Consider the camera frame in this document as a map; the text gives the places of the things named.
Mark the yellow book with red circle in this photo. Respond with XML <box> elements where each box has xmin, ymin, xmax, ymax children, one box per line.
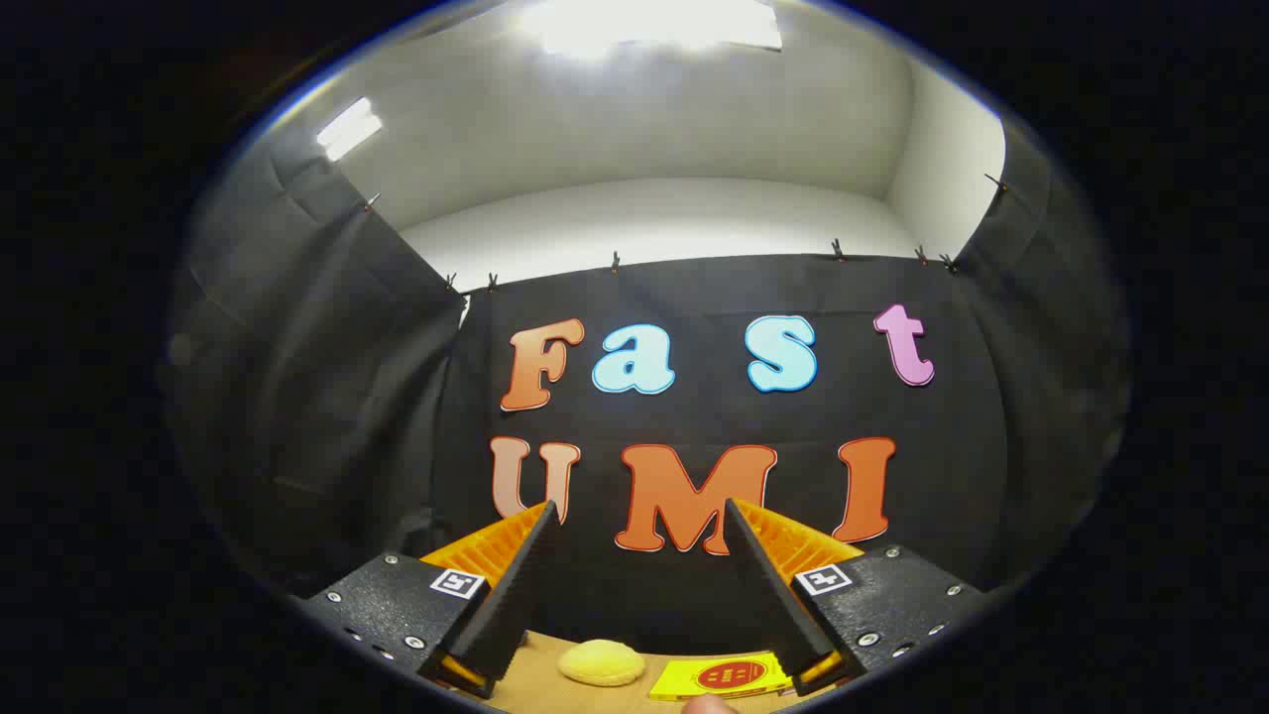
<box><xmin>649</xmin><ymin>652</ymin><xmax>794</xmax><ymax>702</ymax></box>

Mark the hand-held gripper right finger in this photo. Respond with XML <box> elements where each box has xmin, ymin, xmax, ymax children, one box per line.
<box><xmin>724</xmin><ymin>498</ymin><xmax>988</xmax><ymax>698</ymax></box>

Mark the yellow round plush cushion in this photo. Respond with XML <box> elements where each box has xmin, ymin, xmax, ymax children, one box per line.
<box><xmin>557</xmin><ymin>639</ymin><xmax>647</xmax><ymax>687</ymax></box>

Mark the row of small cloth clips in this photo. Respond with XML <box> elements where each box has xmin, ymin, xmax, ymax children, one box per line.
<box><xmin>362</xmin><ymin>174</ymin><xmax>1008</xmax><ymax>295</ymax></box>

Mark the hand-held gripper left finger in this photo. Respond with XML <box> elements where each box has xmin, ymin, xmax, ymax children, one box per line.
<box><xmin>295</xmin><ymin>500</ymin><xmax>560</xmax><ymax>700</ymax></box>

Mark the large ceiling light panel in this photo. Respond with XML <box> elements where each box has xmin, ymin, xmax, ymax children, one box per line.
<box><xmin>516</xmin><ymin>0</ymin><xmax>784</xmax><ymax>57</ymax></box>

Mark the small ceiling light panel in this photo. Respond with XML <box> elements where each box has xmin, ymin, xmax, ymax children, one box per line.
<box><xmin>317</xmin><ymin>97</ymin><xmax>384</xmax><ymax>161</ymax></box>

